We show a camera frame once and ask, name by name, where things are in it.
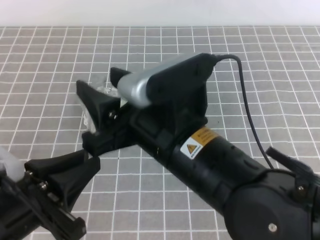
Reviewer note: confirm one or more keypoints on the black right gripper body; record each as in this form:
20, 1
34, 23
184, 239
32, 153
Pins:
167, 132

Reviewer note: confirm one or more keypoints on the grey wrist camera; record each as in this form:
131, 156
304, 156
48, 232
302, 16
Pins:
168, 81

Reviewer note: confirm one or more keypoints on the grey grid tablecloth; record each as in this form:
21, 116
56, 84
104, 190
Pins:
133, 197

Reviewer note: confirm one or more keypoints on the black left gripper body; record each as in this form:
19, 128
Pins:
23, 208

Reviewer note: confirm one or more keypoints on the white plastic test tube rack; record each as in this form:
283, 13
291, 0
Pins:
105, 87

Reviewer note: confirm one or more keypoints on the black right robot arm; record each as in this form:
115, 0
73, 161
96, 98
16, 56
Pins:
257, 203

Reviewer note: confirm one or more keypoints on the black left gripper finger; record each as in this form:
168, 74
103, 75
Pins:
66, 175

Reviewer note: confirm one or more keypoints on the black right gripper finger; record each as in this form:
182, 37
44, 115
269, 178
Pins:
116, 74
106, 111

